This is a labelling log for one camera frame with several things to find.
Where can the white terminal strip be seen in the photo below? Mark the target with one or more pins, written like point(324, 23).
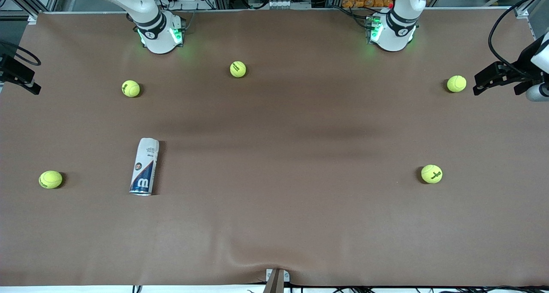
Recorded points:
point(287, 4)

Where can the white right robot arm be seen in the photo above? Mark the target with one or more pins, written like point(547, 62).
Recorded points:
point(156, 35)

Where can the yellow tennis ball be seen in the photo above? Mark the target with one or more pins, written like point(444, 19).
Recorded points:
point(431, 173)
point(238, 69)
point(456, 83)
point(50, 179)
point(131, 88)

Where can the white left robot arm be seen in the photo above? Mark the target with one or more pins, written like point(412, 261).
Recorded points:
point(396, 31)

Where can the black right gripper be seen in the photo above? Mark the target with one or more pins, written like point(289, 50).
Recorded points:
point(9, 68)

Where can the white blue tennis ball can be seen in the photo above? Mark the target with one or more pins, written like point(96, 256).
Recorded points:
point(144, 168)

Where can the grey metal mounting plate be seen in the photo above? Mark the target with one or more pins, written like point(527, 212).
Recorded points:
point(286, 276)

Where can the brown table cover mat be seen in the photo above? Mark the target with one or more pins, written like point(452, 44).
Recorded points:
point(274, 224)

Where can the brown camera mount pole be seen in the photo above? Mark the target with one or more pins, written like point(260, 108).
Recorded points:
point(274, 284)

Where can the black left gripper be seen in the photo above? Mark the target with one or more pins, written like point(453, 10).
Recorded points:
point(524, 60)

